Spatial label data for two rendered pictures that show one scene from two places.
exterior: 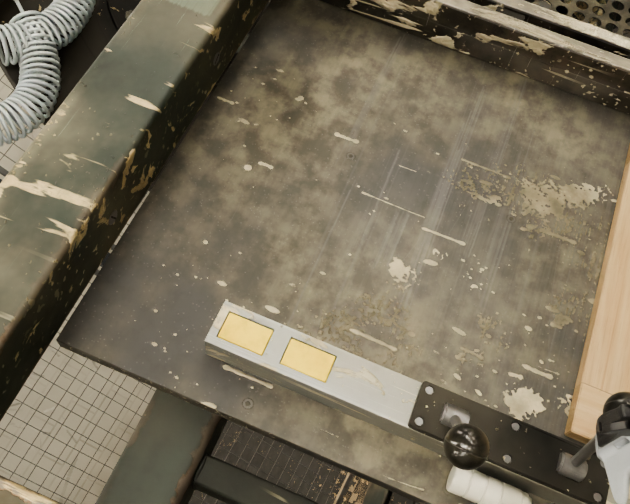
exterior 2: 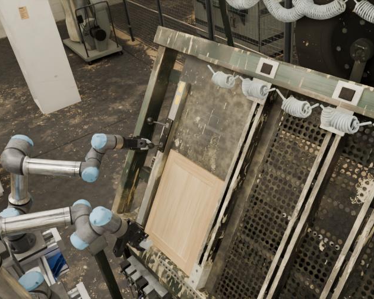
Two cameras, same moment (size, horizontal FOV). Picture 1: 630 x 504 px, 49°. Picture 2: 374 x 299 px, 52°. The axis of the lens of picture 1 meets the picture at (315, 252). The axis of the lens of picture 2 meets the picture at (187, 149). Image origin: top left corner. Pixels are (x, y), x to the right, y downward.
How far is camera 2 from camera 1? 200 cm
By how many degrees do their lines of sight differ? 72
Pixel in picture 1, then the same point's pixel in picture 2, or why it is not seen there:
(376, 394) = (172, 112)
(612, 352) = (180, 160)
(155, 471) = (175, 77)
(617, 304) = (187, 164)
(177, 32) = (223, 58)
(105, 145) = (198, 51)
